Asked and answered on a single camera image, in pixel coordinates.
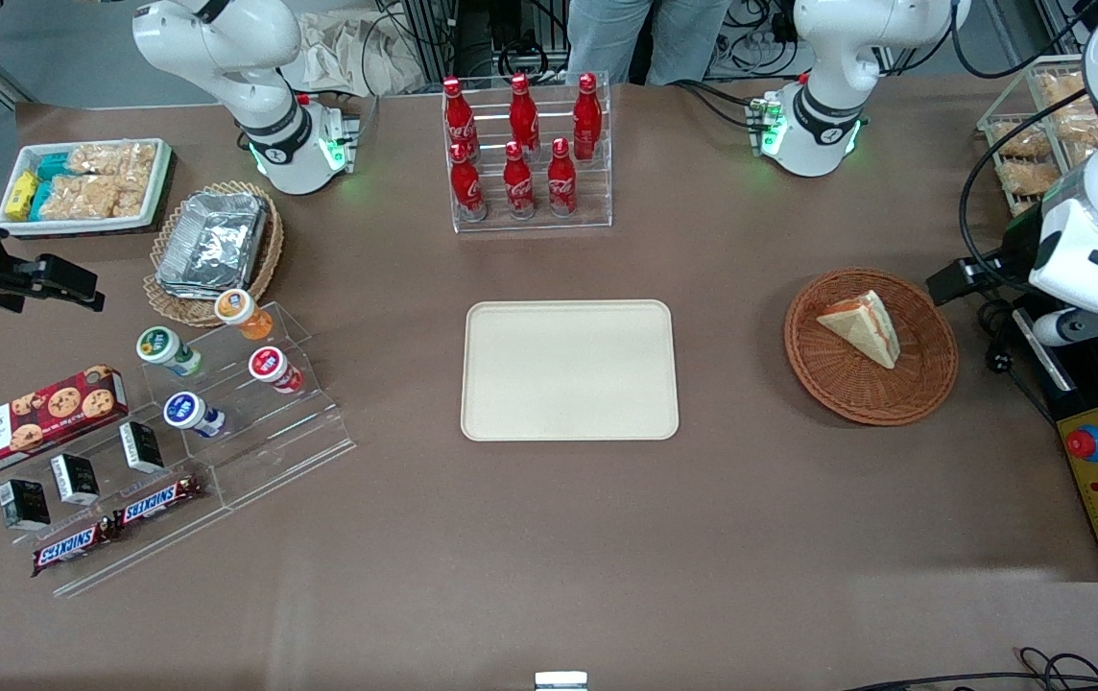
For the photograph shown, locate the crumpled white cloth bag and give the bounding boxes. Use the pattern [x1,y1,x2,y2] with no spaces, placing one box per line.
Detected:
[280,10,425,97]

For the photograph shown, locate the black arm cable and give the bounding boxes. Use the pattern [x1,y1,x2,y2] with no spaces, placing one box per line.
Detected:
[955,86,1092,289]

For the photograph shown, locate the brown round wicker basket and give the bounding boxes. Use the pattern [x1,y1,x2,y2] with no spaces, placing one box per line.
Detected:
[784,267,959,427]

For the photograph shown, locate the small black carton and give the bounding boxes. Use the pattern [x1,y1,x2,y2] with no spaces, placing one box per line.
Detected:
[0,478,52,532]
[119,421,166,474]
[50,454,101,507]

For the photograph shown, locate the beige plastic tray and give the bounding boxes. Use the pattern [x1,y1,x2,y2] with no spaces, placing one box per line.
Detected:
[461,299,680,442]

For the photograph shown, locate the person in blue jeans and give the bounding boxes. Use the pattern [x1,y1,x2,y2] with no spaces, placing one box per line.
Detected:
[565,0,734,86]

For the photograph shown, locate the thin black looped cable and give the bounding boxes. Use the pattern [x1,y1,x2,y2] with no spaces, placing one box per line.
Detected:
[842,647,1098,691]

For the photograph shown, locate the black power cable with plug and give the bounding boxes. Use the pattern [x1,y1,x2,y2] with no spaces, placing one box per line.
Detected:
[976,298,1061,425]

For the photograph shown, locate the red gum bottle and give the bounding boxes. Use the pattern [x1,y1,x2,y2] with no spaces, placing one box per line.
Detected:
[248,346,304,394]

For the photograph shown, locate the orange gum bottle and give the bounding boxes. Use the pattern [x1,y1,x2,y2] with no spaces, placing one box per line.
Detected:
[214,288,275,342]

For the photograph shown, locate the blue gum bottle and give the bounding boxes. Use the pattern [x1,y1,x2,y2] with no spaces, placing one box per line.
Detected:
[162,392,227,439]

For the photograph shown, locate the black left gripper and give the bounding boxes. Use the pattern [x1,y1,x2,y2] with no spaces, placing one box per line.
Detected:
[925,202,1055,309]

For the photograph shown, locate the triangular white sandwich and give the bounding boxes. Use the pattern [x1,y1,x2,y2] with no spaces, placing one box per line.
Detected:
[816,290,902,370]

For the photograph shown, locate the stacked foil containers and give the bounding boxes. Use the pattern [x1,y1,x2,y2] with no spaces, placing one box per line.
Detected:
[155,190,270,301]

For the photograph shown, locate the clear acrylic bottle rack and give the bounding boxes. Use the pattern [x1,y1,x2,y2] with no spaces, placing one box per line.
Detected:
[442,71,613,234]

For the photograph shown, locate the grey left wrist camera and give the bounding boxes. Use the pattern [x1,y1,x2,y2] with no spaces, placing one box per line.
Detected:
[1032,305,1098,349]

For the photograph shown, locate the green gum bottle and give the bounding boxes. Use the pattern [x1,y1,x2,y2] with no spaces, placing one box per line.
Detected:
[135,326,203,377]

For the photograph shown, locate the red cola bottle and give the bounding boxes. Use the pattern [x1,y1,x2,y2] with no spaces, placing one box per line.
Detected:
[502,141,537,221]
[572,72,604,162]
[547,137,579,219]
[509,73,541,159]
[442,77,481,159]
[449,142,489,224]

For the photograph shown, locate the red tartan cookie box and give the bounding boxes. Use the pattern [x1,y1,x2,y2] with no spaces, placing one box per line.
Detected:
[0,365,130,483]

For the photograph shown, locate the clear acrylic stepped stand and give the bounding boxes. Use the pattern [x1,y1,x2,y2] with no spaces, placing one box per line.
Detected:
[0,413,235,599]
[139,300,358,512]

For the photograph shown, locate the light tan wicker basket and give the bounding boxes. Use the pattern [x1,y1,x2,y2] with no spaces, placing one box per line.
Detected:
[143,180,285,328]

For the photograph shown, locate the black equipment rack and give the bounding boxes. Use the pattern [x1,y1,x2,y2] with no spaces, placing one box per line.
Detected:
[403,0,569,83]

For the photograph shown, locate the white rectangular snack tray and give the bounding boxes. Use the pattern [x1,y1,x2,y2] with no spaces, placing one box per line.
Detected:
[0,137,175,238]

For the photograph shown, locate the white power strip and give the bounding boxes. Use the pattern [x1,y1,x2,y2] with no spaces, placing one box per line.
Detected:
[714,27,800,60]

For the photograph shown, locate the white wire shelf rack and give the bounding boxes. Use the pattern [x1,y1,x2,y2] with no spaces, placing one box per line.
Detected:
[977,54,1098,220]

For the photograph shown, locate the brown Snickers bar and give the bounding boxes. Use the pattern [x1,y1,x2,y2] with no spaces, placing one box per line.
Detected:
[112,474,206,531]
[31,518,120,578]

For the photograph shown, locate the yellow snack packet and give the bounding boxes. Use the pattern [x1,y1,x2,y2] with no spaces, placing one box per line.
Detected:
[4,171,39,220]

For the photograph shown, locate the clear rice cracker pack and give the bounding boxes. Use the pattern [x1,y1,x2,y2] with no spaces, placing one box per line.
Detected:
[67,142,158,180]
[42,173,150,223]

